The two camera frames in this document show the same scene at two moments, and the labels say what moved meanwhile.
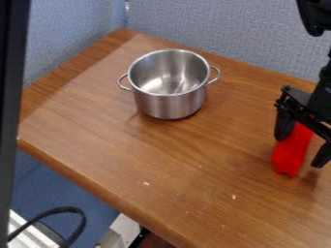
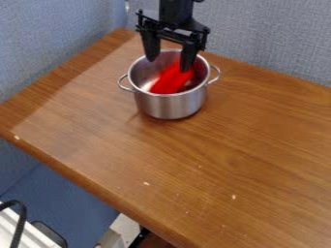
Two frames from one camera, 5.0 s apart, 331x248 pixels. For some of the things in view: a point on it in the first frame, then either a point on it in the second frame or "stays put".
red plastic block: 289,152 to 171,79
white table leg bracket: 120,233 stays put
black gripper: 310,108 to 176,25
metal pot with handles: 168,79 stays put
